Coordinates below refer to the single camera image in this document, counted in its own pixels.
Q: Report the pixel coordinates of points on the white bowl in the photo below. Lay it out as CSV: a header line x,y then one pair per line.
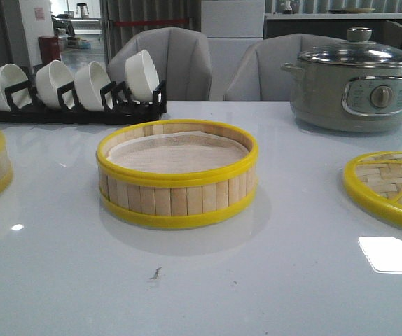
x,y
48,79
88,82
141,76
10,74

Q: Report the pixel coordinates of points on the left grey chair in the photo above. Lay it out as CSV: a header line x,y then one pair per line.
x,y
181,58

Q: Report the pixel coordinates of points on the dark shelf counter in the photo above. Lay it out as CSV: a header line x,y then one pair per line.
x,y
333,25

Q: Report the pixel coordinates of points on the white steamer liner cloth centre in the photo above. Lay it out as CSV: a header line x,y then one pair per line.
x,y
177,153

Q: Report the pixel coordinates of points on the red bin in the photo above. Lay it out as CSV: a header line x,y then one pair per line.
x,y
49,49

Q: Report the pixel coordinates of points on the grey chair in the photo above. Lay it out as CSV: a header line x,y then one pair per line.
x,y
181,58
258,76

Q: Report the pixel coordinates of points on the glass pot lid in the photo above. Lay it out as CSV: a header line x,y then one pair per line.
x,y
358,50

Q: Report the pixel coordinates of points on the white cabinet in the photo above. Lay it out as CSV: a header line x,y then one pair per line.
x,y
230,27

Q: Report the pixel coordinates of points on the black bowl rack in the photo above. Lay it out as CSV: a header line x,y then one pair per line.
x,y
118,107

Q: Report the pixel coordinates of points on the right grey chair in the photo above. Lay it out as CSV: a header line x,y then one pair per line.
x,y
258,76

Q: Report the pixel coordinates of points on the woven bamboo steamer lid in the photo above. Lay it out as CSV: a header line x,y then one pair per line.
x,y
374,181

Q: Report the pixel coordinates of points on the grey electric cooking pot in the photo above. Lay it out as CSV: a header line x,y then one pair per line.
x,y
346,98

